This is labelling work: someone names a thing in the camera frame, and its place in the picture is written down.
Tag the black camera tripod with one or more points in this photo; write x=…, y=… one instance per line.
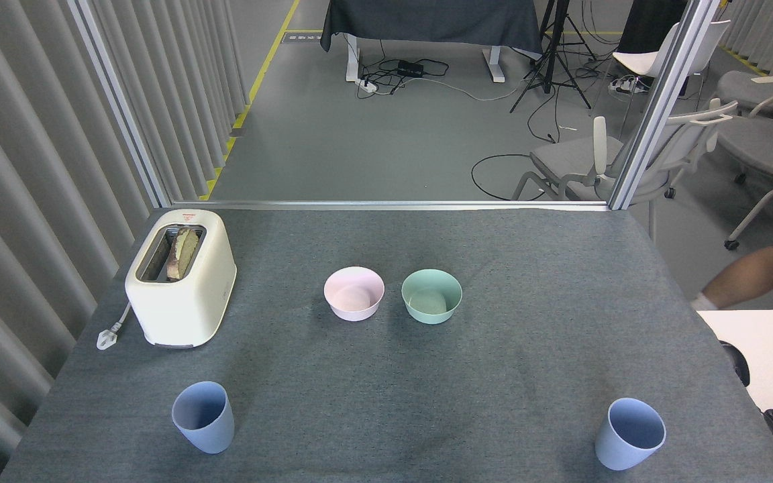
x=550, y=60

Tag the silver aluminium frame rail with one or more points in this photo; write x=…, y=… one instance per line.
x=386, y=204

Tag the black power adapter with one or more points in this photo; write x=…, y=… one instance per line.
x=410, y=68

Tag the blue plastic cup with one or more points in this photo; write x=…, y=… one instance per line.
x=621, y=449
x=209, y=429

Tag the black rounded object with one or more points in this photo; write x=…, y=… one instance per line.
x=737, y=362

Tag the toasted bread slice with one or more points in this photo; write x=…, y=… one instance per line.
x=182, y=253

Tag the silver aluminium frame post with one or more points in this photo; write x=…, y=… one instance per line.
x=121, y=107
x=661, y=107

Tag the white plastic chair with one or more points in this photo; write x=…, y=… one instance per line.
x=638, y=62

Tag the white side table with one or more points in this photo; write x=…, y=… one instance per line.
x=772, y=349

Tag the dark grey tablecloth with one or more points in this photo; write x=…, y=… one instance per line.
x=427, y=20

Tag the pink bowl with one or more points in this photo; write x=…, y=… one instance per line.
x=353, y=305

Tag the white table leg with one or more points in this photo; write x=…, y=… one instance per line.
x=352, y=60
x=494, y=67

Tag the green bowl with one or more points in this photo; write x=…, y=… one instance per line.
x=430, y=305

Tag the white power strip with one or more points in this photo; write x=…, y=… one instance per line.
x=628, y=84
x=368, y=84

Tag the cream white toaster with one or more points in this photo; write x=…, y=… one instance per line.
x=185, y=308

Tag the black panel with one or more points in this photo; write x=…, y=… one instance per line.
x=651, y=23

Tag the person's leg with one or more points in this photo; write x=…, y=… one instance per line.
x=755, y=272

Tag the grey office chair white frame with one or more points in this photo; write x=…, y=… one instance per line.
x=745, y=84
x=568, y=157
x=762, y=144

